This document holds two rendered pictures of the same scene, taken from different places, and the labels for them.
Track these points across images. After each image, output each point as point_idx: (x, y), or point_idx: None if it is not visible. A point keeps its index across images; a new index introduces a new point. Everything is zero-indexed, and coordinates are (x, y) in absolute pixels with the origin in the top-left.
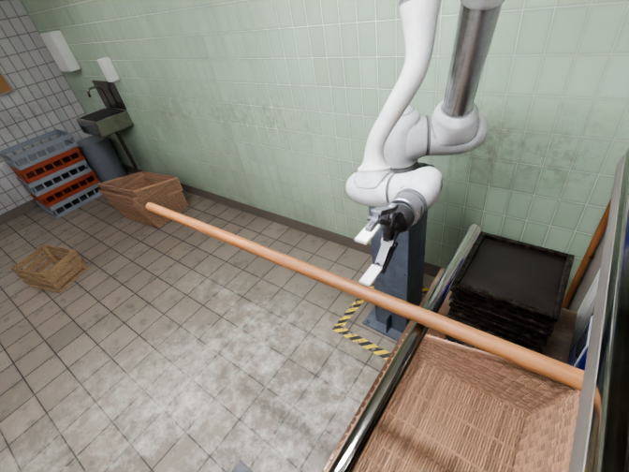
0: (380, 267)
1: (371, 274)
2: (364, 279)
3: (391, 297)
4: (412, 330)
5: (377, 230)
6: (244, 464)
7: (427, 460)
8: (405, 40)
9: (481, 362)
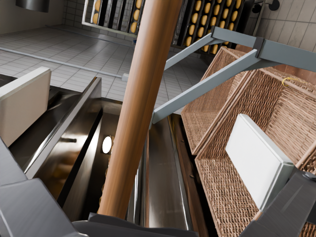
0: (260, 200)
1: (245, 154)
2: (238, 131)
3: (105, 181)
4: (128, 212)
5: (8, 144)
6: (260, 45)
7: None
8: None
9: None
